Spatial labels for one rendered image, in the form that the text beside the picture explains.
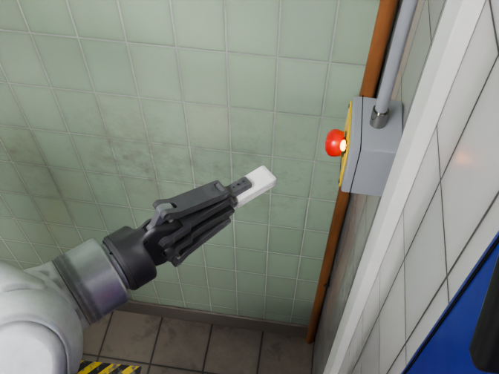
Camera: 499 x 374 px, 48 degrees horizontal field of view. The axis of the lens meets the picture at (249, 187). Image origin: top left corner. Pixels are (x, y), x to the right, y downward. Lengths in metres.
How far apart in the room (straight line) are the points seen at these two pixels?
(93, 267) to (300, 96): 0.65
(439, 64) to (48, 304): 0.39
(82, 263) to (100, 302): 0.05
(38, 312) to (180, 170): 0.99
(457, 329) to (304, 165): 1.01
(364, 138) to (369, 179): 0.07
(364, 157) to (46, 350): 0.47
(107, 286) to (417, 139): 0.38
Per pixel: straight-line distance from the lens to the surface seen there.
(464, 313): 0.34
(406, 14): 0.65
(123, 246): 0.67
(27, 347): 0.46
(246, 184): 0.73
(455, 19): 0.51
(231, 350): 2.19
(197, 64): 1.14
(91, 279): 0.65
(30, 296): 0.49
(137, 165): 1.45
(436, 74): 0.54
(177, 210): 0.67
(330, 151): 0.79
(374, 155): 0.75
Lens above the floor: 2.06
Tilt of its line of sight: 54 degrees down
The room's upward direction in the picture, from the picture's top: straight up
